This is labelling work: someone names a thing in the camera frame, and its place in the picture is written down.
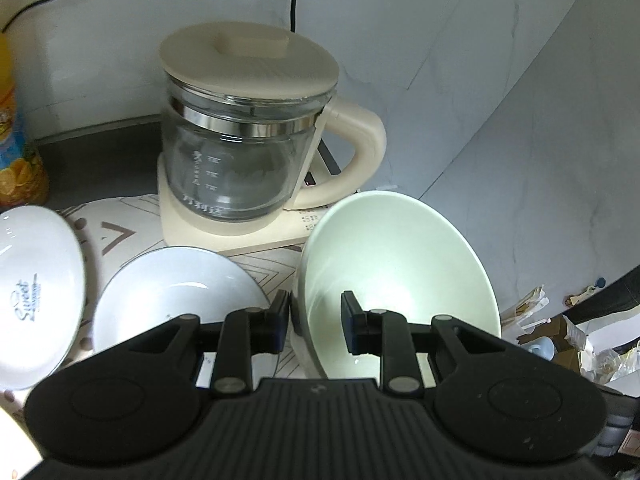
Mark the white printed bowl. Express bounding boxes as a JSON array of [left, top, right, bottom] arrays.
[[0, 206, 87, 392]]

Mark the glass kettle with cream lid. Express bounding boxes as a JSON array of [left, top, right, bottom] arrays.
[[159, 22, 388, 222]]

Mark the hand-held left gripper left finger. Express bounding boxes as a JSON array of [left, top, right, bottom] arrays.
[[119, 290, 292, 394]]

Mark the orange juice bottle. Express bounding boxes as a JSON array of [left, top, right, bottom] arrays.
[[0, 32, 50, 209]]

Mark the white paper sheet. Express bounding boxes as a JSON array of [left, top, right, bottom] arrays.
[[575, 305, 640, 356]]

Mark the small beige trinket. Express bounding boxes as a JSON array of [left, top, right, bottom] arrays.
[[567, 277, 607, 307]]

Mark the clear plastic wrap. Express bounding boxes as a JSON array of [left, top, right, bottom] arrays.
[[580, 340, 640, 396]]

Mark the white cup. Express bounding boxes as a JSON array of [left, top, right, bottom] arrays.
[[520, 336, 555, 362]]

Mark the plain white bowl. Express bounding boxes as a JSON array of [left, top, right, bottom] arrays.
[[92, 246, 274, 362]]

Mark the cardboard box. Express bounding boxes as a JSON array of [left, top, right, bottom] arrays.
[[545, 314, 593, 376]]

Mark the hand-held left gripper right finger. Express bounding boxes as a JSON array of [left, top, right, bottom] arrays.
[[341, 290, 507, 394]]

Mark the pale green bowl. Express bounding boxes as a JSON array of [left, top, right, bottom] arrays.
[[295, 191, 501, 382]]

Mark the cream kettle base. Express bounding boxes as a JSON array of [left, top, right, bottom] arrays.
[[157, 154, 362, 257]]

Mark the patterned cloth mat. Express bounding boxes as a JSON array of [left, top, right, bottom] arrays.
[[0, 194, 323, 411]]

